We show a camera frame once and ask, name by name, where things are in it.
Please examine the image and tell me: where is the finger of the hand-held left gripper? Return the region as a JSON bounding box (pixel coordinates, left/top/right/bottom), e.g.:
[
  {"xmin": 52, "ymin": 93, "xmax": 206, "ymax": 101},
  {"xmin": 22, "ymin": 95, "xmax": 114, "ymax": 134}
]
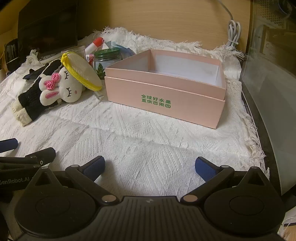
[
  {"xmin": 0, "ymin": 138, "xmax": 18, "ymax": 154},
  {"xmin": 0, "ymin": 148, "xmax": 57, "ymax": 168}
]

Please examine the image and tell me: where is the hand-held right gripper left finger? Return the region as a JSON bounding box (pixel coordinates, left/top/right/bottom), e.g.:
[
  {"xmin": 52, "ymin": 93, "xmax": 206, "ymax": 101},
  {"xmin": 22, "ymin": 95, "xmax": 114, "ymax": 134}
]
[{"xmin": 35, "ymin": 156, "xmax": 117, "ymax": 204}]

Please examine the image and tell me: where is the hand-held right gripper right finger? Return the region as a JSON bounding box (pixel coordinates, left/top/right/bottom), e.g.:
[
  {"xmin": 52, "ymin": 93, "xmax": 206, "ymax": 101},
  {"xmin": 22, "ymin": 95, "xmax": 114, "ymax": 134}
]
[{"xmin": 180, "ymin": 156, "xmax": 266, "ymax": 204}]

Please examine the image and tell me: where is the pink cardboard box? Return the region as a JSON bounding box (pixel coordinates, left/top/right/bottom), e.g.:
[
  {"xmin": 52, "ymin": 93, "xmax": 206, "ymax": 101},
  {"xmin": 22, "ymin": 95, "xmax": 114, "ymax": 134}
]
[{"xmin": 104, "ymin": 49, "xmax": 226, "ymax": 129}]

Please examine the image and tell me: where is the clear plastic packet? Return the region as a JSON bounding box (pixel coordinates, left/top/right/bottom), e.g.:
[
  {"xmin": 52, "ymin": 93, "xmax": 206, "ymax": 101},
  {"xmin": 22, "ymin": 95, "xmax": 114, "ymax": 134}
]
[{"xmin": 105, "ymin": 40, "xmax": 136, "ymax": 56}]

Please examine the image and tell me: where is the black knit bunny glove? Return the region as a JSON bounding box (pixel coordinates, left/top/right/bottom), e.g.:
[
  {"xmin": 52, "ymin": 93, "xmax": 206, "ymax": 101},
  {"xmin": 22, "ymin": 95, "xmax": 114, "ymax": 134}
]
[{"xmin": 11, "ymin": 59, "xmax": 85, "ymax": 127}]

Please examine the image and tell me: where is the white woven fringed blanket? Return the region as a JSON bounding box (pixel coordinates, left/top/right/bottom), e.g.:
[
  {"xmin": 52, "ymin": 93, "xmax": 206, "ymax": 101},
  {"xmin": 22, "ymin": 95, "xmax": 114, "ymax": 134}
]
[{"xmin": 0, "ymin": 27, "xmax": 270, "ymax": 209}]

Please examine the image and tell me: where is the glass jar green lid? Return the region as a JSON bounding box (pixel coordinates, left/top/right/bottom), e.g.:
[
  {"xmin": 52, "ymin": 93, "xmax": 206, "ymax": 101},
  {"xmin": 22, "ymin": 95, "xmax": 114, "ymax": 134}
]
[{"xmin": 94, "ymin": 49, "xmax": 121, "ymax": 80}]

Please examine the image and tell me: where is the round cream pouch yellow zipper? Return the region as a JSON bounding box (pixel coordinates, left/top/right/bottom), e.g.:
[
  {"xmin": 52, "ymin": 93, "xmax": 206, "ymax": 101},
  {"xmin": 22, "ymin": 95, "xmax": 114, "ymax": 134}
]
[{"xmin": 61, "ymin": 52, "xmax": 102, "ymax": 91}]

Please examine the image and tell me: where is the glass panel computer case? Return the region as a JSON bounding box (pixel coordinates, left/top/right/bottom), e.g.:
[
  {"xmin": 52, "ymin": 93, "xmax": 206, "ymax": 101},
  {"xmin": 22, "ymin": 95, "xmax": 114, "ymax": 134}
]
[{"xmin": 239, "ymin": 0, "xmax": 296, "ymax": 197}]

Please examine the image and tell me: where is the red white plush rocket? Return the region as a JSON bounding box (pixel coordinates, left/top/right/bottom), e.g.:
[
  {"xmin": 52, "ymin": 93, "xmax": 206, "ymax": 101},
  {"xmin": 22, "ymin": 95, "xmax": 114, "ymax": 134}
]
[{"xmin": 85, "ymin": 37, "xmax": 107, "ymax": 56}]

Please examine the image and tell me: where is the black monitor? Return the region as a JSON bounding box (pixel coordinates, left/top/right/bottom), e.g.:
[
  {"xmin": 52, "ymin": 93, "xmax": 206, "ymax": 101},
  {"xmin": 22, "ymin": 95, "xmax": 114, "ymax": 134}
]
[{"xmin": 17, "ymin": 0, "xmax": 79, "ymax": 57}]

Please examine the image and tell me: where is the white cable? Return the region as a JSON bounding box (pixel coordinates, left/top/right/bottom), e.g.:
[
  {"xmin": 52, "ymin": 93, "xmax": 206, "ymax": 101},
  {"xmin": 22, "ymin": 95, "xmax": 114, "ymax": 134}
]
[{"xmin": 217, "ymin": 0, "xmax": 242, "ymax": 48}]

